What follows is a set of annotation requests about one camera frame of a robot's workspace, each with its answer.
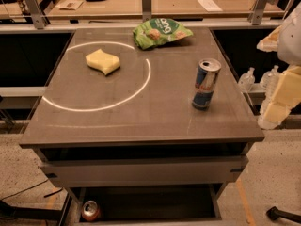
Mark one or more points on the green rice chip bag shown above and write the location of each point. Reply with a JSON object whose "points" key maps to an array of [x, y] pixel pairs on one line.
{"points": [[159, 31]]}

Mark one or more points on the small paper card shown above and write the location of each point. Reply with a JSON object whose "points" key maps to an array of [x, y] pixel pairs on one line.
{"points": [[70, 5]]}

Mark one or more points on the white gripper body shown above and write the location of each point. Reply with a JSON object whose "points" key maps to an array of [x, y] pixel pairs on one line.
{"points": [[291, 44]]}

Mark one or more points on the yellow sponge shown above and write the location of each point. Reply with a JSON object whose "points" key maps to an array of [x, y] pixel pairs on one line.
{"points": [[102, 61]]}

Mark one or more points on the wooden back table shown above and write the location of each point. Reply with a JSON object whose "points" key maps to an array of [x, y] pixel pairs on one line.
{"points": [[132, 9]]}

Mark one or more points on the black chair base leg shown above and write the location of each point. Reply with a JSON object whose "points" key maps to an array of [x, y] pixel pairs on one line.
{"points": [[274, 214]]}

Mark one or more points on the clear plastic bottle right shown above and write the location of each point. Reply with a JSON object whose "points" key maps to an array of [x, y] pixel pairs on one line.
{"points": [[266, 78]]}

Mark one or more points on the clear plastic bottle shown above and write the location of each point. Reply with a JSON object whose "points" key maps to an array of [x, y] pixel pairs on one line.
{"points": [[266, 78], [247, 80]]}

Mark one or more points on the clear plastic bottle left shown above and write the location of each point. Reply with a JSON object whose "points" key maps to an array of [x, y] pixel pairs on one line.
{"points": [[247, 80]]}

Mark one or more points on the grey table with drawer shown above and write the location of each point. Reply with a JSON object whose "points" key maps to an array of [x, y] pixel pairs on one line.
{"points": [[131, 140]]}

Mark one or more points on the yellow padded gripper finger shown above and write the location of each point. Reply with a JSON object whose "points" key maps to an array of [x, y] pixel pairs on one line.
{"points": [[270, 42], [282, 95]]}

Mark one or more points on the white paper slip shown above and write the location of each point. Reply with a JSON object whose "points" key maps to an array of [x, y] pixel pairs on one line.
{"points": [[210, 5]]}

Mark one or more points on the blue silver energy drink can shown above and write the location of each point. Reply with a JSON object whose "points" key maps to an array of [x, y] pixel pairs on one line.
{"points": [[207, 74]]}

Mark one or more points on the orange can under table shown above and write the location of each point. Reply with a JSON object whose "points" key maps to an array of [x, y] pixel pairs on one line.
{"points": [[91, 211]]}

